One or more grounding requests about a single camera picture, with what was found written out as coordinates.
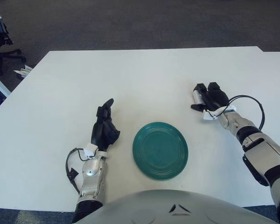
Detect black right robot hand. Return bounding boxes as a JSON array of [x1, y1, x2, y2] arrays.
[[190, 82, 230, 112]]

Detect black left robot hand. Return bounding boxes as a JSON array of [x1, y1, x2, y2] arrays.
[[91, 98, 121, 152]]

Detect white charger block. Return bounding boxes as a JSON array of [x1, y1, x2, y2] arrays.
[[192, 90, 203, 104]]

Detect green ribbed round plate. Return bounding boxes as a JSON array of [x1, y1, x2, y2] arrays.
[[132, 121, 189, 181]]

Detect grey robot torso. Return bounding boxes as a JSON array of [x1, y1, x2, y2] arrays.
[[74, 189, 280, 224]]

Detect white paper scraps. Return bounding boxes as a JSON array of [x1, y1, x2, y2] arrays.
[[13, 65, 33, 77]]

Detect black office chair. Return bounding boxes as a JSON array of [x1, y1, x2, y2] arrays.
[[0, 0, 27, 75]]

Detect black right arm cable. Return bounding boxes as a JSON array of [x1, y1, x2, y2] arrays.
[[228, 95, 265, 130]]

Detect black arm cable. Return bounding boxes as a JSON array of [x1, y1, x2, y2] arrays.
[[65, 147, 90, 195], [228, 95, 265, 130]]

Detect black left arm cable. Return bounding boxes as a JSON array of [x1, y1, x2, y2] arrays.
[[65, 147, 90, 195]]

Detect white furniture frame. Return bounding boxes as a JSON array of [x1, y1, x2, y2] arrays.
[[0, 70, 11, 97]]

